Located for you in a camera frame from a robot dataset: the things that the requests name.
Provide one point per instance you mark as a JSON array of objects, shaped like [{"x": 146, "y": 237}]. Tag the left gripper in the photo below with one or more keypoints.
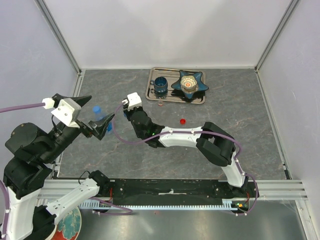
[{"x": 100, "y": 125}]

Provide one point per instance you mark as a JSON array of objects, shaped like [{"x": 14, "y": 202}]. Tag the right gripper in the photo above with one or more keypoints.
[{"x": 128, "y": 113}]

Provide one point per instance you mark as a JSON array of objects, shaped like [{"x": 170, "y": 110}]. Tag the blue bottle cap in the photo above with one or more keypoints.
[{"x": 96, "y": 109}]

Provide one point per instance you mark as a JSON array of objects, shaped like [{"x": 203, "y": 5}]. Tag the blue tinted plastic bottle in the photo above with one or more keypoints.
[{"x": 100, "y": 116}]

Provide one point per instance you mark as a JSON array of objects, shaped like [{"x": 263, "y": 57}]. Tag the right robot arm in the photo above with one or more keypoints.
[{"x": 217, "y": 146}]

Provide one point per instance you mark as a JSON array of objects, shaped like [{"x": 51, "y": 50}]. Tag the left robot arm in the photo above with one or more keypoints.
[{"x": 24, "y": 175}]

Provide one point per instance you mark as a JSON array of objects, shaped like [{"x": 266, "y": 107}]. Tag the red bottle cap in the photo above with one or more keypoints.
[{"x": 182, "y": 121}]

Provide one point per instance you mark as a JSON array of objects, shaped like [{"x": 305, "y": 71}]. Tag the blue ceramic cup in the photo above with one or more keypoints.
[{"x": 160, "y": 85}]

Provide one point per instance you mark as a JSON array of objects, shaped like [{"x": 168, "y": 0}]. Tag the metal tray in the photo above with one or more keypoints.
[{"x": 172, "y": 75}]

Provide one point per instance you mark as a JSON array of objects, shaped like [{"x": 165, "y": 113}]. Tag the patterned small bowl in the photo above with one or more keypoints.
[{"x": 188, "y": 83}]

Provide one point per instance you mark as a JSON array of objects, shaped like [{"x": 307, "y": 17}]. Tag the blue star-shaped plate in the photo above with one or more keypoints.
[{"x": 201, "y": 87}]

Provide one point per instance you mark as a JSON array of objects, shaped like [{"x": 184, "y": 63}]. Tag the red floral plate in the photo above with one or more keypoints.
[{"x": 69, "y": 227}]

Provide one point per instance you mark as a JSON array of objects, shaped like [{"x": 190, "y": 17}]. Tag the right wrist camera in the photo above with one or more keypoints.
[{"x": 132, "y": 101}]

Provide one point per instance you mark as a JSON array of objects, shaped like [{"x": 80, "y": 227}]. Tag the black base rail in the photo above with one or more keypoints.
[{"x": 169, "y": 192}]

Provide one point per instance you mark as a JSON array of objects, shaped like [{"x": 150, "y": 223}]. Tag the white cable duct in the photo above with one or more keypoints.
[{"x": 226, "y": 205}]

